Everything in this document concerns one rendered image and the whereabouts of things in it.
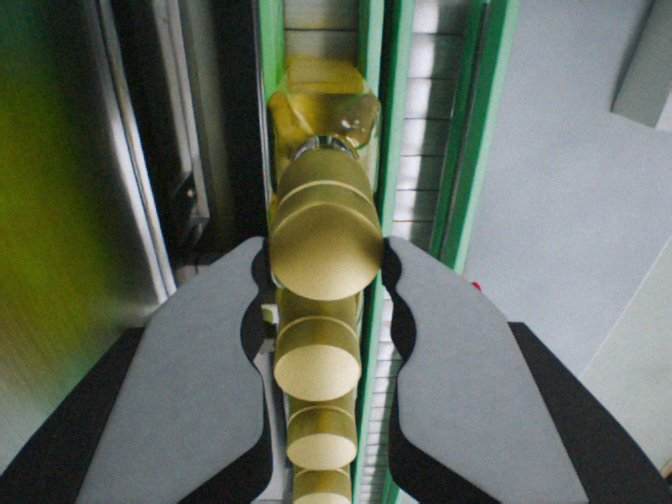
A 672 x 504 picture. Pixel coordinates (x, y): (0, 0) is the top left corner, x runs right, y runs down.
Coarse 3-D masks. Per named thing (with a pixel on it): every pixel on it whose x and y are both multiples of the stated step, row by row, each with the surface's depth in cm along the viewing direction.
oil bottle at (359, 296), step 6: (276, 294) 24; (354, 294) 24; (360, 294) 24; (276, 300) 24; (360, 300) 24; (360, 306) 24; (360, 312) 24; (360, 318) 24; (360, 324) 24; (360, 330) 24; (360, 336) 25; (360, 342) 26
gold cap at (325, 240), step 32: (320, 160) 13; (352, 160) 14; (288, 192) 12; (320, 192) 11; (352, 192) 11; (288, 224) 10; (320, 224) 10; (352, 224) 10; (288, 256) 11; (320, 256) 11; (352, 256) 11; (288, 288) 12; (320, 288) 12; (352, 288) 12
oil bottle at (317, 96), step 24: (288, 72) 24; (312, 72) 24; (336, 72) 24; (288, 96) 17; (312, 96) 17; (336, 96) 17; (360, 96) 18; (288, 120) 17; (312, 120) 16; (336, 120) 17; (360, 120) 17; (288, 144) 17; (360, 144) 17
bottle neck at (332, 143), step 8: (320, 136) 16; (328, 136) 16; (304, 144) 16; (312, 144) 16; (320, 144) 16; (328, 144) 16; (336, 144) 16; (344, 144) 16; (296, 152) 17; (304, 152) 15; (344, 152) 15; (352, 152) 17
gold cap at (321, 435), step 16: (304, 400) 18; (336, 400) 18; (352, 400) 20; (288, 416) 19; (304, 416) 18; (320, 416) 17; (336, 416) 18; (352, 416) 19; (288, 432) 18; (304, 432) 17; (320, 432) 17; (336, 432) 17; (352, 432) 18; (288, 448) 17; (304, 448) 17; (320, 448) 17; (336, 448) 17; (352, 448) 17; (304, 464) 18; (320, 464) 18; (336, 464) 18
